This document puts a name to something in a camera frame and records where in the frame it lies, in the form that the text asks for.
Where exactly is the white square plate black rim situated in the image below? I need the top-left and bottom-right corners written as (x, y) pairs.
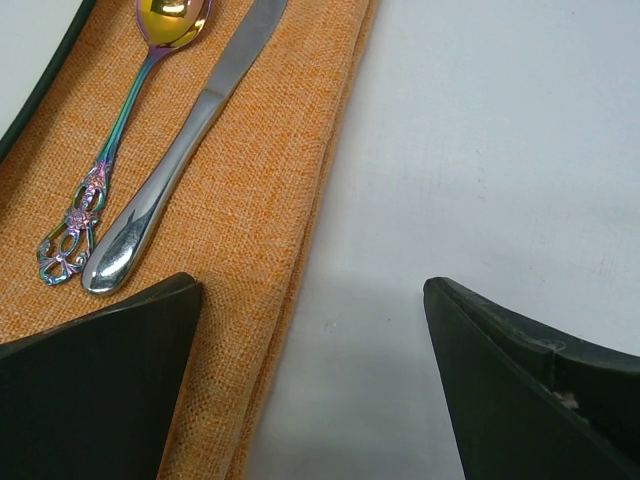
top-left (0, 0), bottom-right (95, 157)

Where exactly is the orange cloth napkin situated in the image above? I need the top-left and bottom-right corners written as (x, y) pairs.
top-left (1, 1), bottom-right (377, 479)

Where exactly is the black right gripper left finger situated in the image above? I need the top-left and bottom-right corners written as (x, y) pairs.
top-left (1, 272), bottom-right (203, 479)

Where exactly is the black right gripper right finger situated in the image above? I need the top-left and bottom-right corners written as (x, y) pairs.
top-left (423, 277), bottom-right (639, 479)

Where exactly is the silver table knife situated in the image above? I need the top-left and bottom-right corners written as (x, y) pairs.
top-left (81, 0), bottom-right (288, 295)

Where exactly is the iridescent ornate teaspoon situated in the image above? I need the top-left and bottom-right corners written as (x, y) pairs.
top-left (36, 0), bottom-right (212, 286)

